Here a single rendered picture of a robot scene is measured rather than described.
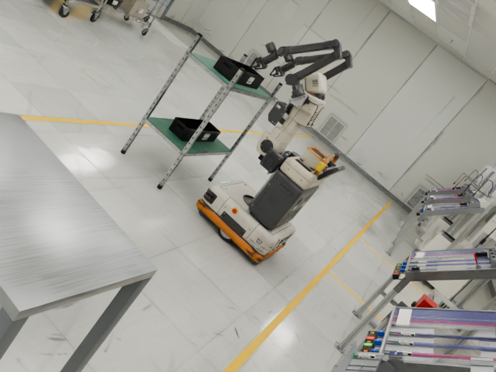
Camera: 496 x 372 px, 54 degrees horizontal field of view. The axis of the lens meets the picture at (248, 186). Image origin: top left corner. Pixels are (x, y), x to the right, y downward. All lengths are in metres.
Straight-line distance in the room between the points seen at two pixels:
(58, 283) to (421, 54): 10.16
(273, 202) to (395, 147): 7.40
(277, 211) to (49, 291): 2.61
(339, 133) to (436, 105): 2.05
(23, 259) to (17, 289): 0.10
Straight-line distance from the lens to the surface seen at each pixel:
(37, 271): 1.16
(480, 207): 6.74
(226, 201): 3.67
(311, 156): 3.64
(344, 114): 10.96
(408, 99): 10.82
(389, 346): 2.29
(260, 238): 3.60
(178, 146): 3.71
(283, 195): 3.54
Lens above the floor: 1.52
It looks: 17 degrees down
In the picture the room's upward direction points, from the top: 38 degrees clockwise
